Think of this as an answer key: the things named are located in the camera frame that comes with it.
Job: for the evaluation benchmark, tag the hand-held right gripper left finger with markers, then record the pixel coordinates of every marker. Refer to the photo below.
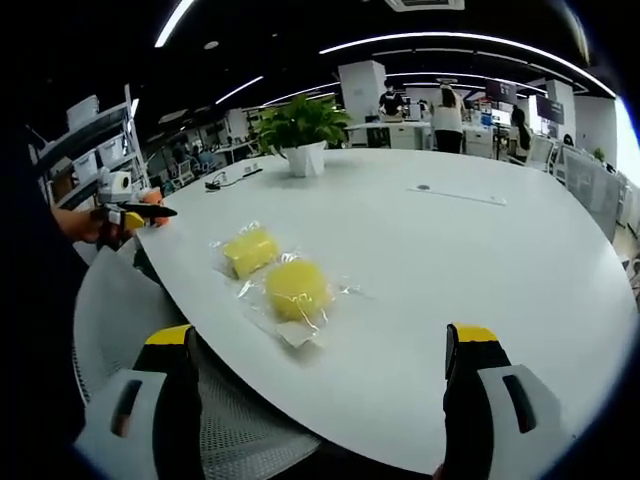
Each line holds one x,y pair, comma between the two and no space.
130,400

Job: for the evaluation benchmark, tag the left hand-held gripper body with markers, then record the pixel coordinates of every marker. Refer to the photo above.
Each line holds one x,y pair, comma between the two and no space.
114,192

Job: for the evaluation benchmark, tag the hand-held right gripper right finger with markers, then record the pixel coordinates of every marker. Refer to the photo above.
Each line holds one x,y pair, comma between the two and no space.
495,395

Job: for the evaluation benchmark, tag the rectangular yellow silicone block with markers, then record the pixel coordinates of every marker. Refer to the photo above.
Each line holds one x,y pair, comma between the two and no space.
250,250

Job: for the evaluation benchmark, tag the yellow sponge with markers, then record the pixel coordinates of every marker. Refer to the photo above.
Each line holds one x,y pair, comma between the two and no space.
298,291

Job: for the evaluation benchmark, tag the person's left hand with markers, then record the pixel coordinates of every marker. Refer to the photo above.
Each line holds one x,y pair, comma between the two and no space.
82,225

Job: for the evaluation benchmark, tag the white mesh office chair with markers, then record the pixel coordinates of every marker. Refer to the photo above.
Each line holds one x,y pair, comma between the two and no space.
542,152
150,360

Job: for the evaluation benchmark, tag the metal storage shelf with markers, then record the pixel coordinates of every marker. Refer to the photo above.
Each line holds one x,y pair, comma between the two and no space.
95,150

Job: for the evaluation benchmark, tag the white power strip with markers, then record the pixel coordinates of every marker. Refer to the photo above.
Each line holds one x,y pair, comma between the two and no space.
252,170

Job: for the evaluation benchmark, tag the potted green plant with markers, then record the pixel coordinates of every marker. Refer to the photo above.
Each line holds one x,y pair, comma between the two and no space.
303,135

